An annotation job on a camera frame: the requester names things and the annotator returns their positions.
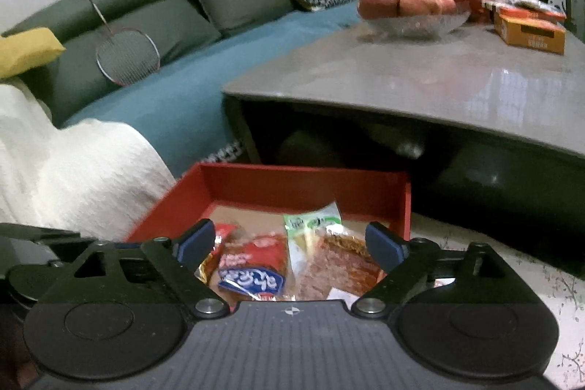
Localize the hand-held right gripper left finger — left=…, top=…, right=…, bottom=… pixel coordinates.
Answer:
left=37, top=219, right=230, bottom=320

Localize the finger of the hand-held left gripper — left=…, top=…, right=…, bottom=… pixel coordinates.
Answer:
left=0, top=223, right=92, bottom=245

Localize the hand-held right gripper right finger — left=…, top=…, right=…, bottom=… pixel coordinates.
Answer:
left=351, top=222, right=535, bottom=318

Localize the orange patterned snack packet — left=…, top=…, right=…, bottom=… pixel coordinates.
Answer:
left=297, top=230, right=387, bottom=302

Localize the red blue snack packet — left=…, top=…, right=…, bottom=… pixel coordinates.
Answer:
left=196, top=223, right=291, bottom=302

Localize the green clear snack packet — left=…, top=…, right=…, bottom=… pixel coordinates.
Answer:
left=283, top=200, right=343, bottom=285

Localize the red cardboard box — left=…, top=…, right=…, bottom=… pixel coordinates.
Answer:
left=123, top=163, right=412, bottom=281

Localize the white fluffy blanket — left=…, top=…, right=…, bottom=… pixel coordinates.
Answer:
left=0, top=77, right=179, bottom=242

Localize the floral cloth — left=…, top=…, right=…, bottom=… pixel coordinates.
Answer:
left=409, top=212, right=585, bottom=386

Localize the teal sofa cover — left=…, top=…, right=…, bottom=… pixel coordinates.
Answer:
left=64, top=8, right=366, bottom=178

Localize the grey coffee table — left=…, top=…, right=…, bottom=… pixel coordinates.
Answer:
left=222, top=13, right=585, bottom=276

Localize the yellow cushion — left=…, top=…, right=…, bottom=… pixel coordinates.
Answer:
left=0, top=28, right=66, bottom=79

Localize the badminton racket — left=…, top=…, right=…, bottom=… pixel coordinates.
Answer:
left=72, top=0, right=161, bottom=87

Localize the glass fruit bowl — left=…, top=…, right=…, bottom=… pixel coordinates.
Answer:
left=358, top=8, right=471, bottom=40

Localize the green cushion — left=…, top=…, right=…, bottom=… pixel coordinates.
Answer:
left=197, top=0, right=298, bottom=37

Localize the dark red apple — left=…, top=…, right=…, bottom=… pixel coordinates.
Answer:
left=358, top=0, right=400, bottom=20

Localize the orange cardboard box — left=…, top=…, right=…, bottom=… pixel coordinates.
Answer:
left=494, top=8, right=567, bottom=55

